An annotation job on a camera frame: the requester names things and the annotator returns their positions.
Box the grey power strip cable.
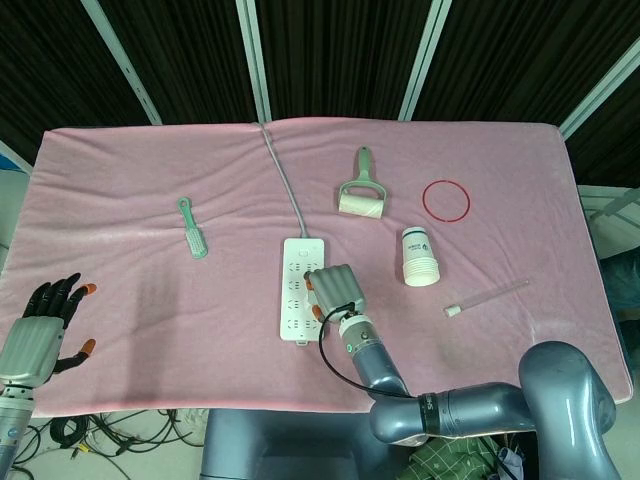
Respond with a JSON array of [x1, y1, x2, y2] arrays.
[[252, 121, 309, 240]]

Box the green lint roller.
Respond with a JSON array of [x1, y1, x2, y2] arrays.
[[335, 145, 389, 222]]

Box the white plastic bottle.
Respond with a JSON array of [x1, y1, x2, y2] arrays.
[[400, 225, 444, 288]]

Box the white partition post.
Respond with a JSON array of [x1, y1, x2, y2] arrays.
[[396, 0, 454, 122], [558, 35, 640, 140], [234, 0, 274, 124], [81, 0, 164, 127]]

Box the clear tube with white cap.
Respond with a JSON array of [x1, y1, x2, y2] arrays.
[[444, 277, 531, 318]]

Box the red rubber ring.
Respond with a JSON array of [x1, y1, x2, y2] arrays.
[[421, 179, 472, 222]]

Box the white power strip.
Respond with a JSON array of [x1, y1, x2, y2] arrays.
[[277, 237, 329, 348]]

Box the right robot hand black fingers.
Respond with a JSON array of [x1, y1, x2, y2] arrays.
[[302, 263, 370, 322]]

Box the pink cloth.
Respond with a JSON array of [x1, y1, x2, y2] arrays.
[[0, 117, 633, 418]]

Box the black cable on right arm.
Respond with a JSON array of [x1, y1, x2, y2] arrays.
[[316, 304, 420, 400]]

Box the small green brush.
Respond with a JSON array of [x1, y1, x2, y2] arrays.
[[176, 197, 209, 261]]

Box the green checked cloth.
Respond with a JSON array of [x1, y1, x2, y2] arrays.
[[408, 430, 504, 480]]

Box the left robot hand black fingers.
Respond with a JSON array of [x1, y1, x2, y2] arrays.
[[0, 272, 98, 390]]

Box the black floor cables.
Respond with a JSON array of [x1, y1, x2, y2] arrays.
[[0, 408, 210, 480]]

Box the grey-blue robot torso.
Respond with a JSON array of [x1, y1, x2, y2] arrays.
[[199, 408, 419, 480]]

